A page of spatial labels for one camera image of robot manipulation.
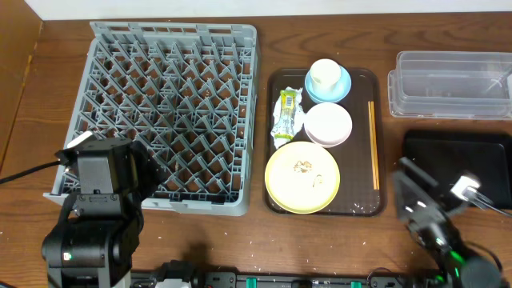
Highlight white pink bowl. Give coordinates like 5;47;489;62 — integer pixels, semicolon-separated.
304;103;353;148

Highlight light blue bowl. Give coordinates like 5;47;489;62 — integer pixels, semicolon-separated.
305;66;352;103

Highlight yellow green snack wrapper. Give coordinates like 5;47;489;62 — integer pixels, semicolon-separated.
270;86;306;149

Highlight white cup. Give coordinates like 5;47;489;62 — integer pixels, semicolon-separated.
310;58;342;94

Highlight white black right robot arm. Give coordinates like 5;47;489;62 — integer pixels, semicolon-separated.
393;157;511;288

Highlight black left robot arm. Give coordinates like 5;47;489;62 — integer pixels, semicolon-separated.
42;138;165;287

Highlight grey dishwasher rack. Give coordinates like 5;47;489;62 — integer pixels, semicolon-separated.
66;22;260;216

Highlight black bin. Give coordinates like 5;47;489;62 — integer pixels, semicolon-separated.
402;130;511;210

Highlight dark brown tray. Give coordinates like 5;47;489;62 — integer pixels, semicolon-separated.
264;68;387;217

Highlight yellow plate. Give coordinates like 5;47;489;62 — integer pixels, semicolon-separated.
264;142;341;214

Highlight clear plastic bin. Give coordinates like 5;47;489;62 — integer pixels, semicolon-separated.
387;51;511;120

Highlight food scraps on plate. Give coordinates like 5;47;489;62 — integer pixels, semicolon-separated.
294;161;323;188

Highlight black cable left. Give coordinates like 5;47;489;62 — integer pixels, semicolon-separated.
0;159;65;186

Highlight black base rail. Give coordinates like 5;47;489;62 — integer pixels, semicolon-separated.
130;260;406;288

